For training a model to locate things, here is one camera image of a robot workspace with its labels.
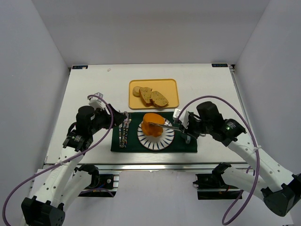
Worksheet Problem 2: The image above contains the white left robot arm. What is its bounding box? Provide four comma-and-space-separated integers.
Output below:
21, 106, 126, 226

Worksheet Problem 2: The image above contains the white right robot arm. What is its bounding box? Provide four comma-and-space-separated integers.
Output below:
173, 101, 301, 217

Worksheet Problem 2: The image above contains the small round bread slice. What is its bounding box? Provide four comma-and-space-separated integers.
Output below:
132, 86, 141, 97

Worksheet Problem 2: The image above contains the seeded bread slice left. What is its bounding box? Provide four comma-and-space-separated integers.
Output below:
139, 87, 152, 107

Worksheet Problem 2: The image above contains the seeded bread slice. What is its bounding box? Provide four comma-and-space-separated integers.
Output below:
150, 91, 169, 107
139, 87, 152, 107

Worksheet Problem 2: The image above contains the seeded bread slice right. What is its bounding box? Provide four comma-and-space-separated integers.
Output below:
150, 91, 169, 107

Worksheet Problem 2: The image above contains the white mug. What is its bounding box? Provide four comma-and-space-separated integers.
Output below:
181, 134, 191, 144

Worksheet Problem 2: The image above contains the dark green placemat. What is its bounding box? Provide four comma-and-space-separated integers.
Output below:
111, 112, 198, 153

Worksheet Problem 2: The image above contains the white blue striped plate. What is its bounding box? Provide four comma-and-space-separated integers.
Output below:
137, 113, 175, 152

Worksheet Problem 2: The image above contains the yellow tray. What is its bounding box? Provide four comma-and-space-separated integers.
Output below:
128, 79, 179, 110

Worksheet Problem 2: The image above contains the blue label sticker left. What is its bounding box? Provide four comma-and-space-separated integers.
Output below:
72, 65, 88, 70

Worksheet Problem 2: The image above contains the blue label sticker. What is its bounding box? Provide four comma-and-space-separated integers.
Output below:
211, 63, 228, 68
72, 65, 88, 70

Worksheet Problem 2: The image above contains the blue label sticker right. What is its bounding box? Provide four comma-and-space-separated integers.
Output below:
211, 63, 228, 68

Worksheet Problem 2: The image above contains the patterned handle fork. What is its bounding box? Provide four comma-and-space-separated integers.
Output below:
119, 119, 127, 148

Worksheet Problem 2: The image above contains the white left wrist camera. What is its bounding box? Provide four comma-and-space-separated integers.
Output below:
88, 92, 106, 110

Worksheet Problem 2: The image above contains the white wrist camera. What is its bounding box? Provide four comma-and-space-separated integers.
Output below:
173, 108, 190, 129
88, 92, 106, 110

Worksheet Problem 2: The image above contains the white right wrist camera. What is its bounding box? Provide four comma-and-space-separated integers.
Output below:
173, 108, 190, 129

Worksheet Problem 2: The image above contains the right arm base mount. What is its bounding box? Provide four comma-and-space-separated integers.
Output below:
192, 162, 242, 200

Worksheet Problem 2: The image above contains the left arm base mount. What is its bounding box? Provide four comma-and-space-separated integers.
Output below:
73, 164, 119, 198

